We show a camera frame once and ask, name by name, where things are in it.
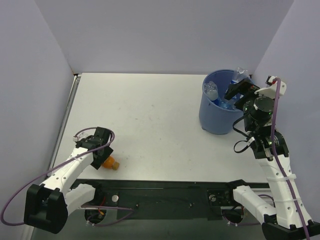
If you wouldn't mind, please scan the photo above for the orange juice bottle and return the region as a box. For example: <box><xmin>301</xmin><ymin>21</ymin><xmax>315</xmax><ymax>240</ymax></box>
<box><xmin>102</xmin><ymin>156</ymin><xmax>120</xmax><ymax>171</ymax></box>

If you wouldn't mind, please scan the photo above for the small Pepsi bottle blue cap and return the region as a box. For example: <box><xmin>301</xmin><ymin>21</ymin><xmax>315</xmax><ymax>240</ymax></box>
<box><xmin>220</xmin><ymin>67</ymin><xmax>249</xmax><ymax>110</ymax></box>

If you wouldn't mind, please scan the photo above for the large Pepsi bottle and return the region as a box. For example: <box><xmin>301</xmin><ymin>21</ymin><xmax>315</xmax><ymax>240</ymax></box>
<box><xmin>203</xmin><ymin>81</ymin><xmax>221</xmax><ymax>106</ymax></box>

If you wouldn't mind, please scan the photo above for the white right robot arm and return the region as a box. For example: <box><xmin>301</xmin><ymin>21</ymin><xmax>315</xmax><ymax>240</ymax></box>
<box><xmin>223</xmin><ymin>76</ymin><xmax>320</xmax><ymax>240</ymax></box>

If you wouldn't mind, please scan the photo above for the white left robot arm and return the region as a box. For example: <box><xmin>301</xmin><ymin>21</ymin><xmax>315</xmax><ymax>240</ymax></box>
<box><xmin>23</xmin><ymin>127</ymin><xmax>115</xmax><ymax>234</ymax></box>

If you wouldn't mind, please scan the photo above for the blue plastic bin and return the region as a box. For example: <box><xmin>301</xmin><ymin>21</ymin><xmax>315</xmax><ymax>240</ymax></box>
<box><xmin>199</xmin><ymin>69</ymin><xmax>242</xmax><ymax>135</ymax></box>

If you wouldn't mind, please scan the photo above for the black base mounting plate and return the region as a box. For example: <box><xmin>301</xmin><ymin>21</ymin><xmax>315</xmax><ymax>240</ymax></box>
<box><xmin>65</xmin><ymin>178</ymin><xmax>254</xmax><ymax>221</ymax></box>

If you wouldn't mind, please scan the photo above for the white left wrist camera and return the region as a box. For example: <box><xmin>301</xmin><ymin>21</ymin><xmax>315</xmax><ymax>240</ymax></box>
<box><xmin>72</xmin><ymin>132</ymin><xmax>88</xmax><ymax>143</ymax></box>

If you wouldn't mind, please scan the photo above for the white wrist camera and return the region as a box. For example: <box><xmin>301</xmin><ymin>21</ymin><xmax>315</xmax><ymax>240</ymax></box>
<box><xmin>72</xmin><ymin>132</ymin><xmax>88</xmax><ymax>143</ymax></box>
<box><xmin>254</xmin><ymin>75</ymin><xmax>287</xmax><ymax>99</ymax></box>

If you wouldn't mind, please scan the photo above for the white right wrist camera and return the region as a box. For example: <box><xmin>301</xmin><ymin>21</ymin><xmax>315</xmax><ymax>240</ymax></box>
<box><xmin>254</xmin><ymin>75</ymin><xmax>287</xmax><ymax>99</ymax></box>

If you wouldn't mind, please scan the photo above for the black strap loop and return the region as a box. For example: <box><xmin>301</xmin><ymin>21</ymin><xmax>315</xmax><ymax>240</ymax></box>
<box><xmin>233</xmin><ymin>139</ymin><xmax>251</xmax><ymax>154</ymax></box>

